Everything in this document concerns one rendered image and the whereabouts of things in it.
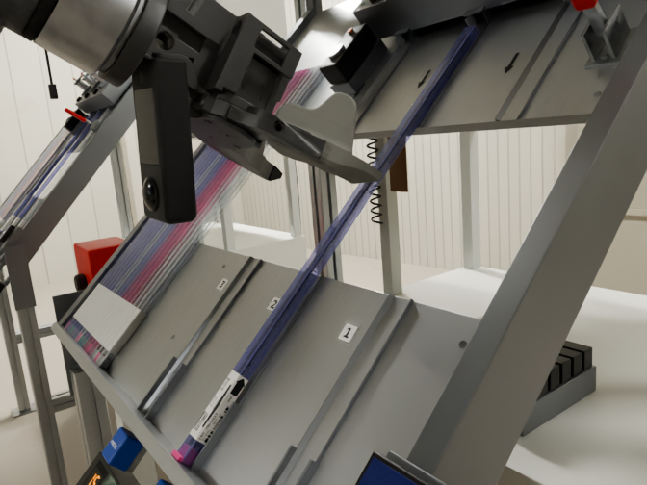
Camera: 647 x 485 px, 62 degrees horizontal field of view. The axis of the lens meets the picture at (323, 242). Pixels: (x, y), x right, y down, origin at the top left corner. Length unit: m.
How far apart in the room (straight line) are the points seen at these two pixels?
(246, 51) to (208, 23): 0.03
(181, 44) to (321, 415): 0.28
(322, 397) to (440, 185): 3.39
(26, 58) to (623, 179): 4.58
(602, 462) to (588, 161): 0.36
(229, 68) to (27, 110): 4.36
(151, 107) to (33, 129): 4.35
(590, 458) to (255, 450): 0.38
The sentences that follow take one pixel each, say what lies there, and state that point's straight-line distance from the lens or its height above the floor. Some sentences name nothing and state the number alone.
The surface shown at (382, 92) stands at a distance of 0.66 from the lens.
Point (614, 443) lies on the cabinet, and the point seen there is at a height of 0.62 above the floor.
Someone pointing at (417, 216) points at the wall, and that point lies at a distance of 3.91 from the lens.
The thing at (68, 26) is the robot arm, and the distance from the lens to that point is 0.38.
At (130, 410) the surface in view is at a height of 0.74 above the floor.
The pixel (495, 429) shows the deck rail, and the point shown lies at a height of 0.80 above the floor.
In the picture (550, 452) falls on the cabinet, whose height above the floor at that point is 0.62.
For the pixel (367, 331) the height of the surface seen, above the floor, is 0.83.
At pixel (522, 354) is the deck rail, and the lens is 0.36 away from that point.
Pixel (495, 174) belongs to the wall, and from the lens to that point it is 3.53.
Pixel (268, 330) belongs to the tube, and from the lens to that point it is 0.47.
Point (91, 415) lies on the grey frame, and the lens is 0.99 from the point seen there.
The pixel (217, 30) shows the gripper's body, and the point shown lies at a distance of 0.43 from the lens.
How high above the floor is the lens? 0.97
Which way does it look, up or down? 11 degrees down
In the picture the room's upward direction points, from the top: 5 degrees counter-clockwise
